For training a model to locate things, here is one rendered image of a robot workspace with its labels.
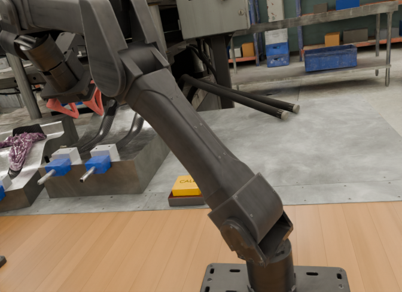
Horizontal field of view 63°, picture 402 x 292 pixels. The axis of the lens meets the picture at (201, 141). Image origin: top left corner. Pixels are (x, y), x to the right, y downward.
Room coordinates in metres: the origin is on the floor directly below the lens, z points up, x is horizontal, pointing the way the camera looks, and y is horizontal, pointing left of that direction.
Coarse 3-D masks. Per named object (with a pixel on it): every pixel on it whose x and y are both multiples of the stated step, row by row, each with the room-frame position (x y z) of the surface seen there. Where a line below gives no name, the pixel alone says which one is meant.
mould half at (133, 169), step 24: (96, 120) 1.01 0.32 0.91; (120, 120) 0.98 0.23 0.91; (144, 120) 0.95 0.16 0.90; (72, 144) 0.91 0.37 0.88; (96, 144) 0.86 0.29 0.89; (144, 144) 0.79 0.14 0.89; (72, 168) 0.73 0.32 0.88; (120, 168) 0.70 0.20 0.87; (144, 168) 0.73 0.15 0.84; (48, 192) 0.76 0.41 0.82; (72, 192) 0.74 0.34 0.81; (96, 192) 0.72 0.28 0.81; (120, 192) 0.70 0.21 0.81
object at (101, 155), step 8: (112, 144) 0.74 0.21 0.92; (96, 152) 0.72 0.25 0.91; (104, 152) 0.72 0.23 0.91; (112, 152) 0.72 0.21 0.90; (96, 160) 0.69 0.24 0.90; (104, 160) 0.69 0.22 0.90; (88, 168) 0.68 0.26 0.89; (96, 168) 0.68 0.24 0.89; (104, 168) 0.68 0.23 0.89; (88, 176) 0.64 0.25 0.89
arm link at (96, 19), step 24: (24, 0) 0.58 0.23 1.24; (48, 0) 0.54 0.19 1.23; (72, 0) 0.50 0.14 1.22; (96, 0) 0.45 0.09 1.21; (120, 0) 0.50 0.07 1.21; (144, 0) 0.50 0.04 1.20; (24, 24) 0.59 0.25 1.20; (48, 24) 0.56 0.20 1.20; (72, 24) 0.51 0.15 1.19; (96, 24) 0.43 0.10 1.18; (120, 24) 0.50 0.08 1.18; (144, 24) 0.48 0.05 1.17; (96, 48) 0.44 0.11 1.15; (120, 48) 0.44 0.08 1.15; (96, 72) 0.45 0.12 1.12; (120, 72) 0.42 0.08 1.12
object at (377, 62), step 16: (304, 16) 3.90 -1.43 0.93; (320, 16) 3.84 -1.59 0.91; (336, 16) 3.79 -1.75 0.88; (352, 16) 3.73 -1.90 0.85; (240, 32) 4.14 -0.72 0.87; (256, 32) 4.08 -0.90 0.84; (368, 64) 3.88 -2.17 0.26; (384, 64) 3.72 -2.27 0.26; (240, 80) 4.32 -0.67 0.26; (256, 80) 4.16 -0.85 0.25; (272, 80) 4.07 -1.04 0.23
